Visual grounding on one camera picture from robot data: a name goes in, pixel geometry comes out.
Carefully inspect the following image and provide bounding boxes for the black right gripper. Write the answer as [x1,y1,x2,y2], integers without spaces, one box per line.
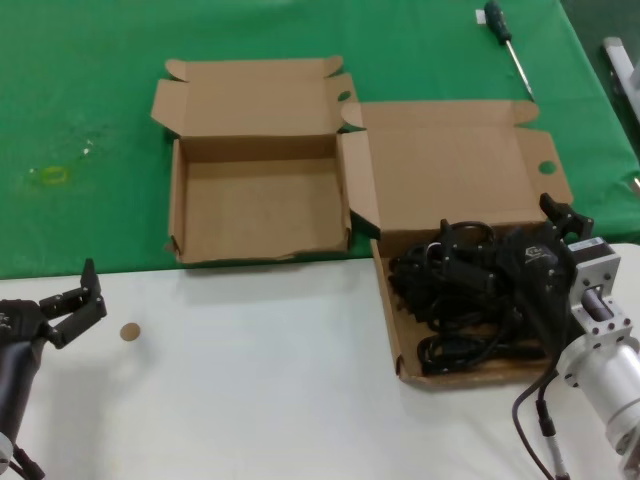
[438,192,596,359]

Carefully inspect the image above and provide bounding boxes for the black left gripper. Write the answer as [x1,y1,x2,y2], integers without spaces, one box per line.
[0,258,108,350]

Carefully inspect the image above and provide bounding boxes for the large open cardboard box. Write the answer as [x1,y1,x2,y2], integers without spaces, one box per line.
[335,98,575,386]

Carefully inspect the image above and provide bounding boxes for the cardboard box with torn rim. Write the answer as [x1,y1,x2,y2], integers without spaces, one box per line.
[149,54,359,265]

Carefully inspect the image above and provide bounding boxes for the green table cloth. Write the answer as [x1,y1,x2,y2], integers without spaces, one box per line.
[0,0,640,281]

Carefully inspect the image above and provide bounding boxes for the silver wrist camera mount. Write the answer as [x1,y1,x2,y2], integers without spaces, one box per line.
[565,237,640,351]

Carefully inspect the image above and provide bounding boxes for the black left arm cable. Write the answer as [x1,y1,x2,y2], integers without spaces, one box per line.
[0,442,46,480]

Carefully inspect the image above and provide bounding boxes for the grey right arm cable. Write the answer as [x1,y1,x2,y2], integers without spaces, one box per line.
[510,349,574,480]

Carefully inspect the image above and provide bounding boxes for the grey metal frame bar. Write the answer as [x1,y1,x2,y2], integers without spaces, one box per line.
[602,36,640,119]

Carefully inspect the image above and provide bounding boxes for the green handled screwdriver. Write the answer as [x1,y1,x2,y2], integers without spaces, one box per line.
[483,0,536,101]

